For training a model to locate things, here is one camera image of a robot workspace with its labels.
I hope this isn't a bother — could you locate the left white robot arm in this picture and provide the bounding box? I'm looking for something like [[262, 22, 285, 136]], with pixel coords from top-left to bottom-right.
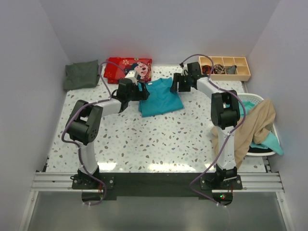
[[61, 77, 150, 189]]

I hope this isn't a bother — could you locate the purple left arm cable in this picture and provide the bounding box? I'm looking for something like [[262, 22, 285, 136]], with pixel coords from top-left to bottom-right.
[[61, 62, 128, 205]]

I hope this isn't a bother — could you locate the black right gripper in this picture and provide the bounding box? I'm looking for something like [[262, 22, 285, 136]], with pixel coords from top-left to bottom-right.
[[170, 73, 192, 92]]

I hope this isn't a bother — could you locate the aluminium frame rail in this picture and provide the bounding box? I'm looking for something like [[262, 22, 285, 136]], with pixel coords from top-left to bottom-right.
[[31, 157, 284, 193]]

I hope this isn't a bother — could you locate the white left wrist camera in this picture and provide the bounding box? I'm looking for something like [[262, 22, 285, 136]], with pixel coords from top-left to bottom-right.
[[125, 70, 138, 85]]

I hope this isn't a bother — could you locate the folded grey t shirt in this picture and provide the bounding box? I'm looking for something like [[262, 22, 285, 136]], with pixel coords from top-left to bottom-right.
[[63, 60, 99, 91]]

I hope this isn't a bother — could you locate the teal t shirt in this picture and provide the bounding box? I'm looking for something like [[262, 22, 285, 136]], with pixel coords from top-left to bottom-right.
[[235, 99, 283, 156], [139, 77, 184, 117]]

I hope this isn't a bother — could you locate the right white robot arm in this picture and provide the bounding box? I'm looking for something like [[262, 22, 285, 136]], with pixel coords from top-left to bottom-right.
[[170, 62, 240, 189]]

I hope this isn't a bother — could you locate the grey rolled sock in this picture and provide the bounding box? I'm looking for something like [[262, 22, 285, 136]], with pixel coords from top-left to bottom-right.
[[226, 65, 237, 75]]

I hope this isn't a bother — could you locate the patterned rolled sock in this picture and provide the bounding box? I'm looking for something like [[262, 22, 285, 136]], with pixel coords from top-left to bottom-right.
[[214, 64, 226, 75]]

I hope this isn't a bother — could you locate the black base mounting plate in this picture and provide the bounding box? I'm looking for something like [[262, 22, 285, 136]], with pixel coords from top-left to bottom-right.
[[70, 172, 243, 205]]

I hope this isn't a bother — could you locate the white plastic laundry basket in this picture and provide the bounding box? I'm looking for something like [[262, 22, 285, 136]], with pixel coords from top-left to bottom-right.
[[238, 93, 280, 157]]

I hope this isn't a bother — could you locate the orange black rolled sock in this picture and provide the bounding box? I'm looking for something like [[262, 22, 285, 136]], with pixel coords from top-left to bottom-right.
[[202, 65, 212, 74]]

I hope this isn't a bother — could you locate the beige t shirt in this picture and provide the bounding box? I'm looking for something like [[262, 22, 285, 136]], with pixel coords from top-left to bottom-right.
[[211, 99, 283, 169]]

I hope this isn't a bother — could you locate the red cartoon folded cloth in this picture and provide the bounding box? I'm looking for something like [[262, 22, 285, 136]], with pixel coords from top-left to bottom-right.
[[103, 57, 152, 84]]

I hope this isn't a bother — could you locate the wooden compartment box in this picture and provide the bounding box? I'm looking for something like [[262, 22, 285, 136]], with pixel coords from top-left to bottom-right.
[[198, 56, 251, 82]]

